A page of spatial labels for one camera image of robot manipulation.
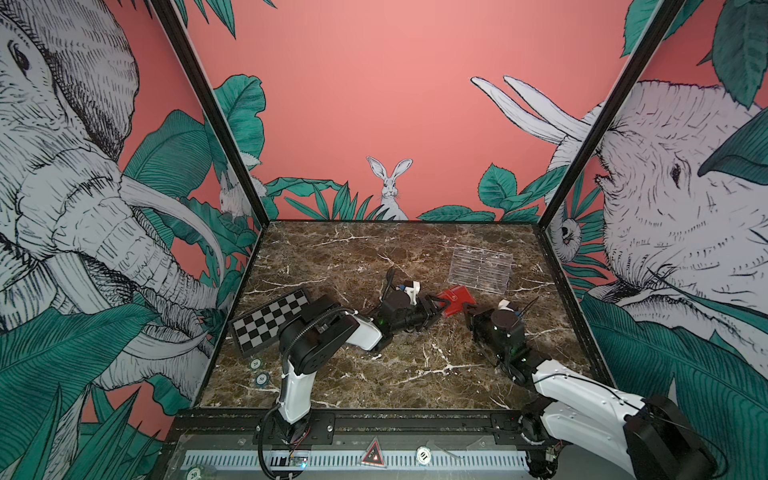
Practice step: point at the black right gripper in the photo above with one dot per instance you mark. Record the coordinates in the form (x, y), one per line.
(476, 319)

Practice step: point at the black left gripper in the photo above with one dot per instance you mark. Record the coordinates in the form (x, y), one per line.
(429, 314)

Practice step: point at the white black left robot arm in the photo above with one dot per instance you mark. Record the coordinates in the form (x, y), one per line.
(321, 328)

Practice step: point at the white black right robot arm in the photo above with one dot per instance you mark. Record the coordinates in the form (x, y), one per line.
(648, 437)

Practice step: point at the clear acrylic compartment organizer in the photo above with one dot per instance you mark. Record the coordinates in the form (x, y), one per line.
(481, 269)

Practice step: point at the round white sticker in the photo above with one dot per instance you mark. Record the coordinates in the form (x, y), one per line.
(423, 455)

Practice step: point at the red warning triangle sticker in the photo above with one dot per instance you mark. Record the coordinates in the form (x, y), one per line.
(373, 456)

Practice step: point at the black white checkerboard calibration board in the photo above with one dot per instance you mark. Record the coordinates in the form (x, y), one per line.
(256, 330)

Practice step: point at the white ventilation grille strip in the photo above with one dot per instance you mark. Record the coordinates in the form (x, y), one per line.
(341, 460)

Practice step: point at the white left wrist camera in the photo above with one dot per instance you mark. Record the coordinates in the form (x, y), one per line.
(411, 289)

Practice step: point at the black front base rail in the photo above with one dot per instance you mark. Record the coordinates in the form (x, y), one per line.
(327, 424)

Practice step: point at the black right corner frame post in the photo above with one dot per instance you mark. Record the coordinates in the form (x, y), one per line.
(661, 20)

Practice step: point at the black corner frame post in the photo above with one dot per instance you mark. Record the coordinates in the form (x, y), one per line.
(167, 14)
(661, 20)

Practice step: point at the black left corner frame post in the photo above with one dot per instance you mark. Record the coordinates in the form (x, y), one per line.
(167, 14)

